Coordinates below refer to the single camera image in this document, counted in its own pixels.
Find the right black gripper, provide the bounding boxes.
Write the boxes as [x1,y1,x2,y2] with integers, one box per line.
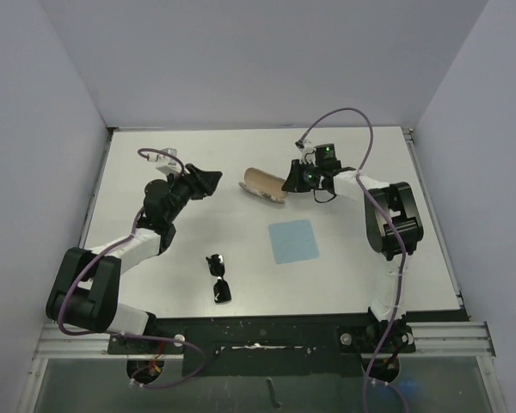
[283,159,324,194]

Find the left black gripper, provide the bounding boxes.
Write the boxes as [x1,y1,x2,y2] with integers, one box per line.
[164,164,221,223]

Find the map print glasses case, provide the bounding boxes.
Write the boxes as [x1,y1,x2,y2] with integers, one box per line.
[238,167,286,204]

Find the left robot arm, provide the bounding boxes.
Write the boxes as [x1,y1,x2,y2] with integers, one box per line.
[45,163,223,354]

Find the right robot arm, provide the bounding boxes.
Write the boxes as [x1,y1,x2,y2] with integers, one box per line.
[282,140,424,352]

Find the black sunglasses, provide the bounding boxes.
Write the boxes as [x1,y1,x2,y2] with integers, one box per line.
[206,254,231,305]

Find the blue cleaning cloth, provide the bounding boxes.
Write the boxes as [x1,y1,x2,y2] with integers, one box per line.
[268,219,320,264]

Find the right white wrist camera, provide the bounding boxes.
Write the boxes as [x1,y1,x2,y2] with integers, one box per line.
[295,138,316,164]

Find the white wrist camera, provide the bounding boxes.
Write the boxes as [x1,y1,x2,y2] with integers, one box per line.
[150,153,181,176]
[295,138,316,164]

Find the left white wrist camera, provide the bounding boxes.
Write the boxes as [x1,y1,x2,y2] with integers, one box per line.
[150,153,181,176]

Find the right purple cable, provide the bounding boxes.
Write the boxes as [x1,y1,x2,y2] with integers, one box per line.
[298,107,408,413]

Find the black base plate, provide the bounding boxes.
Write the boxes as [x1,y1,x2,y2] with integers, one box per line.
[107,313,416,377]

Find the aluminium rail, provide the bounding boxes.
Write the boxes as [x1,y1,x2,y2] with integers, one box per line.
[34,322,495,360]

